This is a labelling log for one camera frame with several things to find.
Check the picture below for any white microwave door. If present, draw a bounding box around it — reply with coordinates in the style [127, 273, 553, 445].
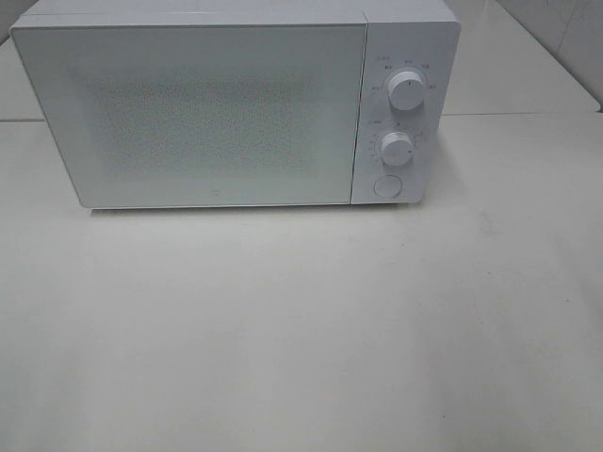
[13, 24, 366, 209]

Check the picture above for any white timer knob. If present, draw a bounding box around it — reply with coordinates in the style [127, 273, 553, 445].
[380, 132, 415, 167]

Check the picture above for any round door release button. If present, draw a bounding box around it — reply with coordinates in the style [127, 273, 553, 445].
[373, 175, 402, 199]

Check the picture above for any white upper power knob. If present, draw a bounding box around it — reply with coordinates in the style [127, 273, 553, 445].
[386, 68, 427, 111]

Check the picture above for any white microwave oven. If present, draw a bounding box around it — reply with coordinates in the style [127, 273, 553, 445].
[10, 1, 461, 205]

